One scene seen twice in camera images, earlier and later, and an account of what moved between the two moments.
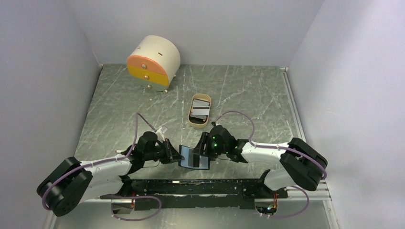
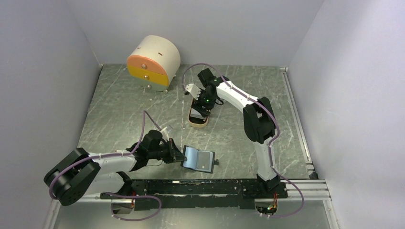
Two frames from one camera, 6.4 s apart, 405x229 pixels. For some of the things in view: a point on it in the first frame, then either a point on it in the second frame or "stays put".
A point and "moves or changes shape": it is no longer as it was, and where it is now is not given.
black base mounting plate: (197, 194) stays put
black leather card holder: (187, 153) moves or changes shape
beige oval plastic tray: (195, 121) stays put
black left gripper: (170, 153) stays put
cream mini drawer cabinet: (154, 62) stays put
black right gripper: (199, 149) to (201, 104)
